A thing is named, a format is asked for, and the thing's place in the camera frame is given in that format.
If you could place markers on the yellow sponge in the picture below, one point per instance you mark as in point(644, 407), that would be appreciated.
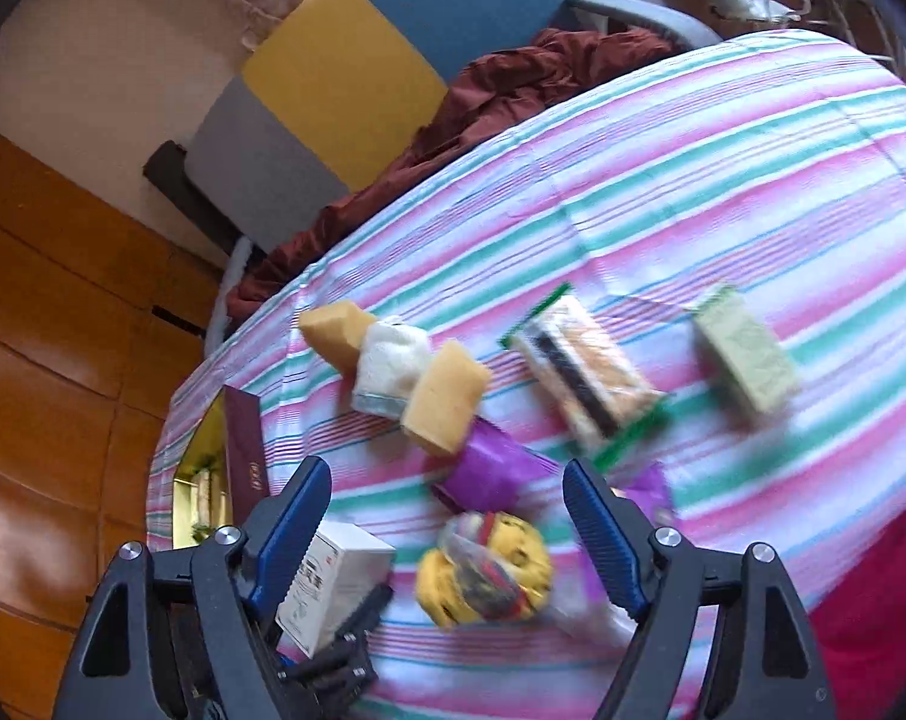
point(445, 401)
point(333, 334)

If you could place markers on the white cardboard box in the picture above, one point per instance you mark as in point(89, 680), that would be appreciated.
point(340, 577)

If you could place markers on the white cloth bundle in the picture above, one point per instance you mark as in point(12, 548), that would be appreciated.
point(389, 367)

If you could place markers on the yellow snack in clear wrapper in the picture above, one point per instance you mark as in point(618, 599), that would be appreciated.
point(498, 577)

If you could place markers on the black ribbed object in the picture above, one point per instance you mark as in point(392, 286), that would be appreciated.
point(344, 664)

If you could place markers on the green-edged cracker packet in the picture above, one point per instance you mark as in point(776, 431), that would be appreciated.
point(580, 367)

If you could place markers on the pale green box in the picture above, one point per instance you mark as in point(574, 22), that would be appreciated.
point(745, 360)

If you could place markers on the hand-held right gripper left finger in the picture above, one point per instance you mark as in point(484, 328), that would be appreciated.
point(299, 517)

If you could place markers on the white plastic bag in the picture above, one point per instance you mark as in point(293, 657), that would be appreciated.
point(745, 4)

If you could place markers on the striped tablecloth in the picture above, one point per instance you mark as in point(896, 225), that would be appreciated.
point(723, 187)

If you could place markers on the gold tin box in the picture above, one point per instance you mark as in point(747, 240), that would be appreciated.
point(243, 450)

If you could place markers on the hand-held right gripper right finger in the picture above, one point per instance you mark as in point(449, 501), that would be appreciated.
point(595, 532)

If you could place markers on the grey yellow blue chair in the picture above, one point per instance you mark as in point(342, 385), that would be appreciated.
point(363, 67)

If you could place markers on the purple snack packet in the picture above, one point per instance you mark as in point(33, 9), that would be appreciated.
point(490, 469)
point(652, 491)

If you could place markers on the dark red cloth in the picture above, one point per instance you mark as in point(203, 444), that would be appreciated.
point(513, 90)

